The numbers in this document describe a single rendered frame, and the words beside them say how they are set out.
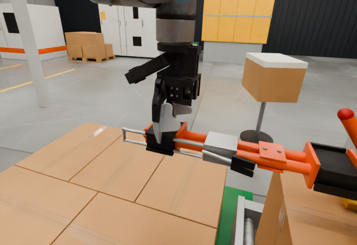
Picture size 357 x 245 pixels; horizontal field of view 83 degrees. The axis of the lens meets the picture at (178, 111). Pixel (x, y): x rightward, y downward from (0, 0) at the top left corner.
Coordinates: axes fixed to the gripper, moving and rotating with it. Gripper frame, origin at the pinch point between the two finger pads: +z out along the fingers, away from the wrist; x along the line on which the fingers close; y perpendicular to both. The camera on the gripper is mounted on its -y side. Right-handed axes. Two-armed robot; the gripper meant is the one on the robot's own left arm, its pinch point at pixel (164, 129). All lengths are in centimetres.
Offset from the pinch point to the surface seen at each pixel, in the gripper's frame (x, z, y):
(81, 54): 512, 86, -514
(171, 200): 28, 55, -8
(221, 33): 715, 7, -86
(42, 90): 180, 82, -283
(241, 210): 28, 49, 24
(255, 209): 32, 50, 30
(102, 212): 11, 56, -34
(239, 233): 17, 49, 24
